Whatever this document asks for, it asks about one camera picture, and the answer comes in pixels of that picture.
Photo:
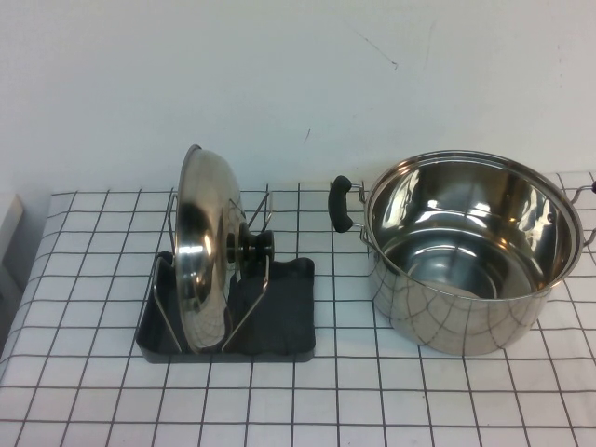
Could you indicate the steel pot lid black knob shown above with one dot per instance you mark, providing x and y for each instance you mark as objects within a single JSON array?
[{"x": 205, "y": 233}]

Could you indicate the white black-grid tablecloth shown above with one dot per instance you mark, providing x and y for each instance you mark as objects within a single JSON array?
[{"x": 326, "y": 396}]

